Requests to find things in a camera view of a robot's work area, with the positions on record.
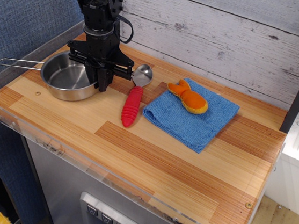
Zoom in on silver button panel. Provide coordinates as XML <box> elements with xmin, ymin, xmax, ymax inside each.
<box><xmin>79</xmin><ymin>192</ymin><xmax>138</xmax><ymax>224</ymax></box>

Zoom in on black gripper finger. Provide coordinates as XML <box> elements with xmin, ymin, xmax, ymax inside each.
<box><xmin>97</xmin><ymin>68</ymin><xmax>114</xmax><ymax>92</ymax></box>
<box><xmin>84</xmin><ymin>63</ymin><xmax>98</xmax><ymax>83</ymax></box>

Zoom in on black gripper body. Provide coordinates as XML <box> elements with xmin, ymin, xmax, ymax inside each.
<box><xmin>67</xmin><ymin>27</ymin><xmax>134</xmax><ymax>80</ymax></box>

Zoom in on red handled metal spoon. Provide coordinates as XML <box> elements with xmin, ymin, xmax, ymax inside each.
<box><xmin>121</xmin><ymin>64</ymin><xmax>153</xmax><ymax>127</ymax></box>

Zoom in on orange plush fish toy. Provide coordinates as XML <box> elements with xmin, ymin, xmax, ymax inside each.
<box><xmin>167</xmin><ymin>80</ymin><xmax>209</xmax><ymax>115</ymax></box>

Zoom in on stainless steel cabinet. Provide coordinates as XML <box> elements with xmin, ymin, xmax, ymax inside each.
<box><xmin>25</xmin><ymin>139</ymin><xmax>179</xmax><ymax>224</ymax></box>

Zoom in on stainless steel pot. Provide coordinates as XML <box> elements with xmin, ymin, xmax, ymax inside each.
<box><xmin>0</xmin><ymin>51</ymin><xmax>99</xmax><ymax>102</ymax></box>

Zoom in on clear acrylic guard rail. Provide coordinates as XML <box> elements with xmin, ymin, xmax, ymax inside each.
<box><xmin>0</xmin><ymin>96</ymin><xmax>259</xmax><ymax>224</ymax></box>

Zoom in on blue folded cloth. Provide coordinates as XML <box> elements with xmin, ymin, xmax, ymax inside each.
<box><xmin>142</xmin><ymin>78</ymin><xmax>239</xmax><ymax>153</ymax></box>

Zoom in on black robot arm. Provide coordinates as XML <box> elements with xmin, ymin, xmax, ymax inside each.
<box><xmin>68</xmin><ymin>0</ymin><xmax>134</xmax><ymax>92</ymax></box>

